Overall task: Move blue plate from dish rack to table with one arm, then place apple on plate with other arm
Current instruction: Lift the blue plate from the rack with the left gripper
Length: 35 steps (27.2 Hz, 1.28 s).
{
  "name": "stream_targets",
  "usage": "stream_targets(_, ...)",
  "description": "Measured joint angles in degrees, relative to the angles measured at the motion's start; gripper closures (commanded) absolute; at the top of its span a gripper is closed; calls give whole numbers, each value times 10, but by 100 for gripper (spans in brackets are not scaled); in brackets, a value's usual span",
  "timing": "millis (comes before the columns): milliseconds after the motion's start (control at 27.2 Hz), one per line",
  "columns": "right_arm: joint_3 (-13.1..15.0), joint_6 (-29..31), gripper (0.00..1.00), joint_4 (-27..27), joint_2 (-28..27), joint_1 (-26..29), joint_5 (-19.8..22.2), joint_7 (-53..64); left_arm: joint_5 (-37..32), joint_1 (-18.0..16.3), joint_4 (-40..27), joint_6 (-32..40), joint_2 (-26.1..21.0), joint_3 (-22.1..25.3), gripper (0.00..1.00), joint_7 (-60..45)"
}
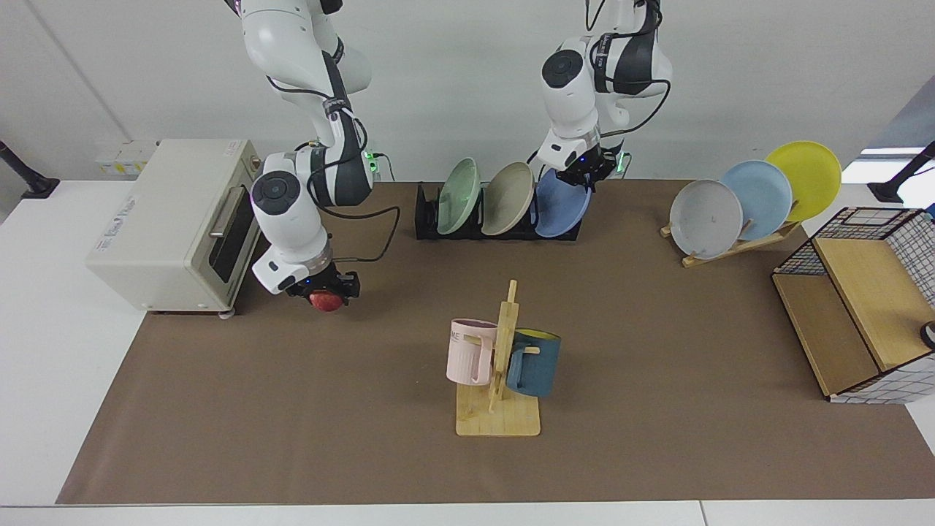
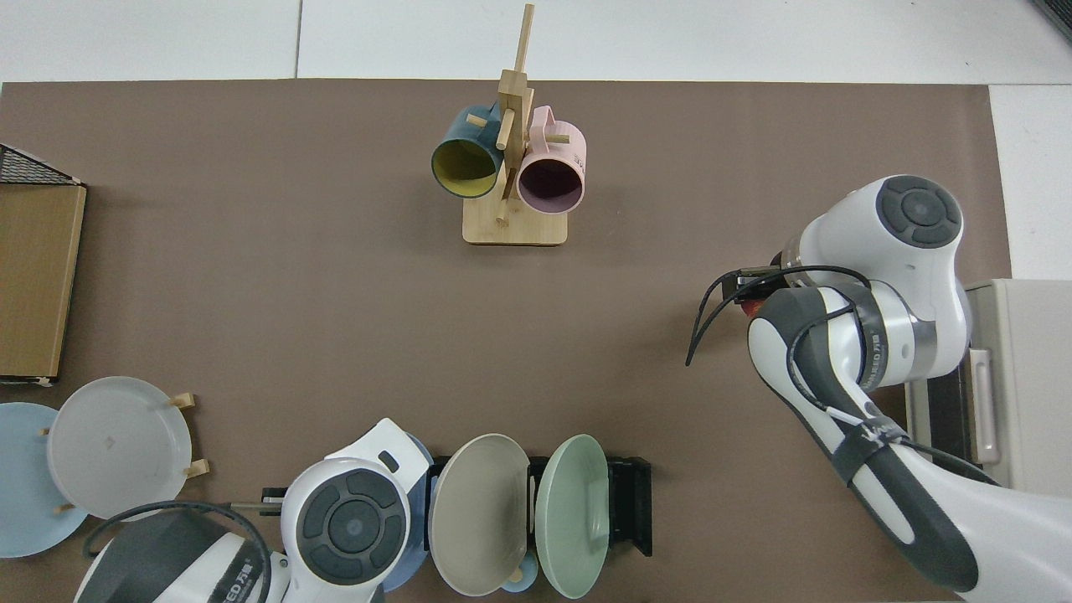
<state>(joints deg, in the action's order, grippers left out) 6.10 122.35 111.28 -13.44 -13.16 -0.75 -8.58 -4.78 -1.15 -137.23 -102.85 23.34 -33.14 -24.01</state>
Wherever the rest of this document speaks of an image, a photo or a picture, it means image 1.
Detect beige plate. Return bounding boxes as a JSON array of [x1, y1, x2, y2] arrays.
[[481, 161, 536, 237]]

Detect black dish rack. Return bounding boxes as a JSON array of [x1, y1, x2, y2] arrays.
[[415, 183, 583, 242]]

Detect grey plate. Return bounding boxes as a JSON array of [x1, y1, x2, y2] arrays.
[[669, 179, 744, 261]]

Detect pale green plate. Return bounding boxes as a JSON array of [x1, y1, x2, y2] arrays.
[[437, 158, 482, 236]]

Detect light blue plate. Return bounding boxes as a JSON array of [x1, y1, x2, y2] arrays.
[[720, 160, 793, 242]]

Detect wooden plate rack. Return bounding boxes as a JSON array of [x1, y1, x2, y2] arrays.
[[660, 219, 801, 268]]

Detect yellow plate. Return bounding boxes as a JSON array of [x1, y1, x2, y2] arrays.
[[764, 140, 843, 223]]

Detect brown table cloth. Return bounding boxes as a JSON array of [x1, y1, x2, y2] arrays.
[[56, 180, 935, 505]]

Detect pink cup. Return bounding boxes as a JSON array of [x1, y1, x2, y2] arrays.
[[446, 319, 499, 386]]

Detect pale toaster oven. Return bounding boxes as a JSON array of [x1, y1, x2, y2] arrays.
[[85, 139, 265, 316]]

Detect dark teal cup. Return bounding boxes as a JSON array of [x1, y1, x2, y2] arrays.
[[505, 328, 562, 399]]

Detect wooden cup stand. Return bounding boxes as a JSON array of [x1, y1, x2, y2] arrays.
[[456, 280, 541, 438]]

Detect white wall socket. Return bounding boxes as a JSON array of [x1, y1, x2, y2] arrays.
[[95, 140, 160, 178]]

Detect wire basket with wooden floor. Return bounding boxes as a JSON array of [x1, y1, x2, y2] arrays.
[[772, 207, 935, 405]]

